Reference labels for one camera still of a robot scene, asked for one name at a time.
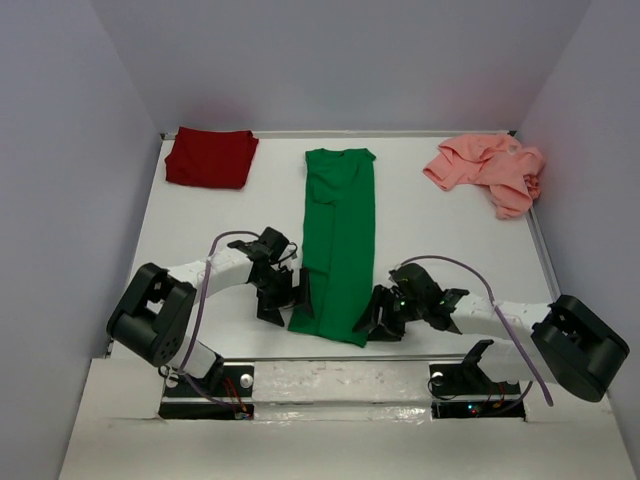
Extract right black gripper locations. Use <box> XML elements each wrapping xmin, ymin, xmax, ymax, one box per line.
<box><xmin>352</xmin><ymin>283</ymin><xmax>425</xmax><ymax>341</ymax></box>

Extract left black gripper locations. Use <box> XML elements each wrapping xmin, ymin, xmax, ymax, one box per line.
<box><xmin>251</xmin><ymin>268</ymin><xmax>313</xmax><ymax>328</ymax></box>

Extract green t shirt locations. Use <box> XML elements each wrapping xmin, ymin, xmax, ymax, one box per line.
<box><xmin>289</xmin><ymin>148</ymin><xmax>376</xmax><ymax>347</ymax></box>

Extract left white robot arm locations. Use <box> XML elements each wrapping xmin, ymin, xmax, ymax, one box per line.
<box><xmin>106</xmin><ymin>227</ymin><xmax>314</xmax><ymax>399</ymax></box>

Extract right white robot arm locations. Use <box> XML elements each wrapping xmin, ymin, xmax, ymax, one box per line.
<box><xmin>353</xmin><ymin>263</ymin><xmax>630</xmax><ymax>403</ymax></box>

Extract red folded t shirt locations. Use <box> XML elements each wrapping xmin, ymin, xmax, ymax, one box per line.
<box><xmin>165</xmin><ymin>127</ymin><xmax>259</xmax><ymax>190</ymax></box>

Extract pink crumpled t shirt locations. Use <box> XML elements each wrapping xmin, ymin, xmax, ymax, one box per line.
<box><xmin>423</xmin><ymin>133</ymin><xmax>546</xmax><ymax>220</ymax></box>

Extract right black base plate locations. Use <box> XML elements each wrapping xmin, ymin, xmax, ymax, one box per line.
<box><xmin>427</xmin><ymin>363</ymin><xmax>526</xmax><ymax>420</ymax></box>

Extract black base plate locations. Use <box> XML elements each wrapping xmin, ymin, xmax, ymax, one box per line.
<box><xmin>158</xmin><ymin>362</ymin><xmax>255</xmax><ymax>421</ymax></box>
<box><xmin>427</xmin><ymin>363</ymin><xmax>526</xmax><ymax>420</ymax></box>

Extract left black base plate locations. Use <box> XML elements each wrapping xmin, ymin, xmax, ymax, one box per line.
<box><xmin>158</xmin><ymin>362</ymin><xmax>255</xmax><ymax>421</ymax></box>

